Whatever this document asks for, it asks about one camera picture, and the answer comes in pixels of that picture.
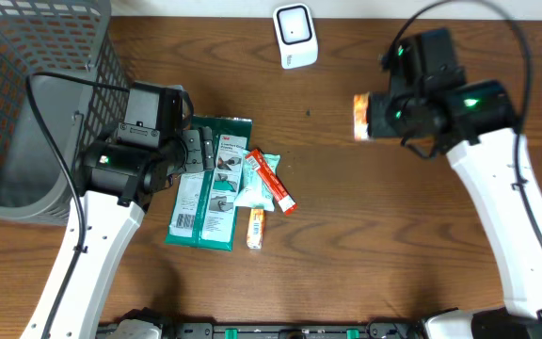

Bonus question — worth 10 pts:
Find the white barcode scanner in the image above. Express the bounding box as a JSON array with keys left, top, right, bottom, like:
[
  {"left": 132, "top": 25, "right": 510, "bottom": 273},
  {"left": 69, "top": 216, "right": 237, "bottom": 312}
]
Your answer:
[{"left": 272, "top": 3, "right": 319, "bottom": 70}]

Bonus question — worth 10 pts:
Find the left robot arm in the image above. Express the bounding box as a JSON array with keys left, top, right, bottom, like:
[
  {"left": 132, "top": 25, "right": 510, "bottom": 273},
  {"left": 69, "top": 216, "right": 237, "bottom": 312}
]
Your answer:
[{"left": 23, "top": 127, "right": 215, "bottom": 338}]

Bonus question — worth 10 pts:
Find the green sponge pack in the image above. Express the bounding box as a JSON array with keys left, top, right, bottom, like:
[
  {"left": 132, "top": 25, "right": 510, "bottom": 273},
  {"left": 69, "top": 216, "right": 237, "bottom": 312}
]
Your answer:
[{"left": 165, "top": 117, "right": 252, "bottom": 251}]

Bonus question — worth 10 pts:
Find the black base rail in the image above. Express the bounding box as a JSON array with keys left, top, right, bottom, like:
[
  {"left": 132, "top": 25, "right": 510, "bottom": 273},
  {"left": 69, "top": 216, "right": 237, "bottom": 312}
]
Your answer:
[{"left": 96, "top": 321, "right": 427, "bottom": 339}]

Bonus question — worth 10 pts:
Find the orange juice carton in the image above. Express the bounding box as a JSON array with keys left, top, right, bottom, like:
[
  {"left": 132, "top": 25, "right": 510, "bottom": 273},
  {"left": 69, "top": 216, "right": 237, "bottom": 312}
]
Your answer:
[
  {"left": 247, "top": 208, "right": 265, "bottom": 250},
  {"left": 353, "top": 92, "right": 372, "bottom": 141}
]

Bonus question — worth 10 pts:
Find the teal white snack pouch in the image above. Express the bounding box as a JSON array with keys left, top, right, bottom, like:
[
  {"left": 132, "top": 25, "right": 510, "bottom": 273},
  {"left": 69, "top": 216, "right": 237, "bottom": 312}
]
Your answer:
[{"left": 234, "top": 161, "right": 275, "bottom": 212}]

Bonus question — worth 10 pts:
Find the grey plastic mesh basket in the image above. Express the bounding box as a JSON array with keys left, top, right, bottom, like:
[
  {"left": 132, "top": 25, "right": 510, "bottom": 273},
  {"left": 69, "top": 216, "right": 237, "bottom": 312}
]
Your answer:
[{"left": 0, "top": 0, "right": 129, "bottom": 225}]

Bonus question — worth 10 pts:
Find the red white packet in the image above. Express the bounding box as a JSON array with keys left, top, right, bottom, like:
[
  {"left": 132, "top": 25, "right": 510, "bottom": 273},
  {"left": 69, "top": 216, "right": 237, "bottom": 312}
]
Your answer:
[{"left": 245, "top": 149, "right": 297, "bottom": 216}]

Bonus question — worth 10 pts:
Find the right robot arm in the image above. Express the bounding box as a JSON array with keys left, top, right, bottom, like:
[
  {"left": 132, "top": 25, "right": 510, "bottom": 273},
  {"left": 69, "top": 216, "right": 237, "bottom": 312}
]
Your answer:
[{"left": 366, "top": 81, "right": 542, "bottom": 338}]

